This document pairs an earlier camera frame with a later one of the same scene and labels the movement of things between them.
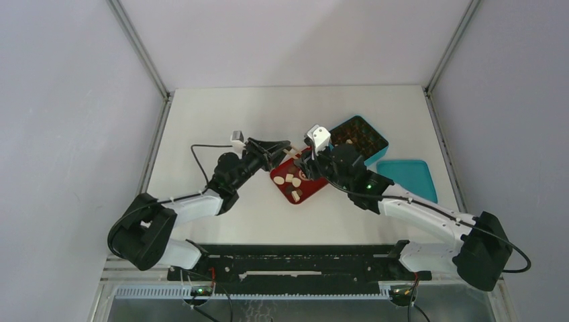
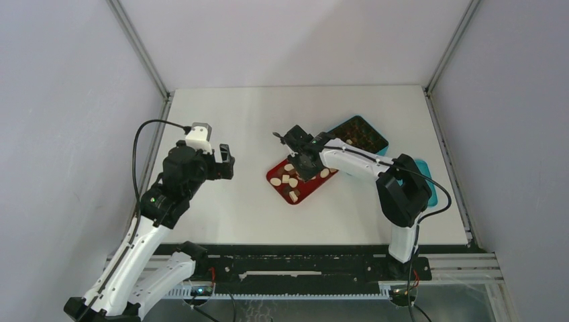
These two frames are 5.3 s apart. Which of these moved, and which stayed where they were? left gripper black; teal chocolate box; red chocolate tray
Moved: left gripper black
Stayed: teal chocolate box; red chocolate tray
